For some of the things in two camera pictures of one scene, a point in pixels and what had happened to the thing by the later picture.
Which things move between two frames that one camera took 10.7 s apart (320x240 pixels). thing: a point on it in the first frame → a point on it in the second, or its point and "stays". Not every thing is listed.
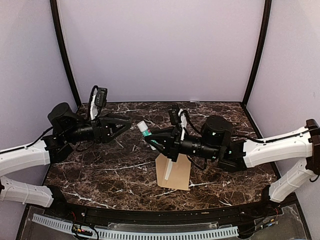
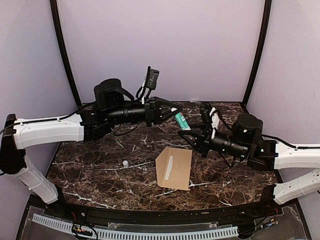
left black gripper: (101, 129) → (157, 117)
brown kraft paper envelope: (179, 174) stays
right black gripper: (171, 150) → (202, 144)
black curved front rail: (45, 204) stays
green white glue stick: (146, 131) → (182, 121)
